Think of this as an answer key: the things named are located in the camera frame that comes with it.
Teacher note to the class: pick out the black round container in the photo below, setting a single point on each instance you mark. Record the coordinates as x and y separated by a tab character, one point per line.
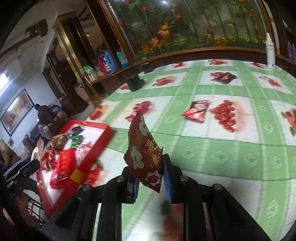
134	82

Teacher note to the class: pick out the framed wall picture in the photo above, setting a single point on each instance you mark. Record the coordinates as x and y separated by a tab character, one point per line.
17	110

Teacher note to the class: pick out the pink thermos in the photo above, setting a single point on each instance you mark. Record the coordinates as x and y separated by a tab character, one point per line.
101	66

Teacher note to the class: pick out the black snack packet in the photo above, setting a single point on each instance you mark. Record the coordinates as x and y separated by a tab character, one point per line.
75	131

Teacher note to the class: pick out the large red jujube packet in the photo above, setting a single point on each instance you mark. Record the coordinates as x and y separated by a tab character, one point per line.
144	157

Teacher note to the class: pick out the white spray bottle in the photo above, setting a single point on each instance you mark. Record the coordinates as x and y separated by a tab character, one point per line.
270	52

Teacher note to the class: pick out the red flower snack packet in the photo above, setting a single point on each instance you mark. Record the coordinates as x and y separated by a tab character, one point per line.
197	110

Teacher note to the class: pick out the purple bottle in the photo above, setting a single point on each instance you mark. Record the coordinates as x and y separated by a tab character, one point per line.
289	51
293	53

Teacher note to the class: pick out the green candy packet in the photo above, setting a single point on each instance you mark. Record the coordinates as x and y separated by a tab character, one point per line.
76	140

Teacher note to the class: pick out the dark brown snack packet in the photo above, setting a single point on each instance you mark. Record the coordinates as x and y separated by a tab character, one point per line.
223	78

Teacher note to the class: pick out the red tray box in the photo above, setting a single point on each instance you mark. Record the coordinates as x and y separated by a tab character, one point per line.
99	135

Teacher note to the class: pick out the pink white snack packet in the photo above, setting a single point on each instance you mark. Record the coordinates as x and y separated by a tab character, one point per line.
81	152

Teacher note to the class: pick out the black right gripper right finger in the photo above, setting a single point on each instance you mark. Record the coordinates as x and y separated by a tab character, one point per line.
169	179

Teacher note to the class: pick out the gold brown snack packet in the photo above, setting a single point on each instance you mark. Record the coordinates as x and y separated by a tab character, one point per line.
58	142

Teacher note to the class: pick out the green patterned tablecloth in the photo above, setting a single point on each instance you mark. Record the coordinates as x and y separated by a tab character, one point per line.
246	142

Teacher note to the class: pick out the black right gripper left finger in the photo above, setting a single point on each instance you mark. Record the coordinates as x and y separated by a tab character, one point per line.
132	187

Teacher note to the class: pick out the red foil snack packet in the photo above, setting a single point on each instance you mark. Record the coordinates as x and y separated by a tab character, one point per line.
65	166

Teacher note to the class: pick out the dark red snack packet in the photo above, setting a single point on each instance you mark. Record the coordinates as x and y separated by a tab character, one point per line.
48	162

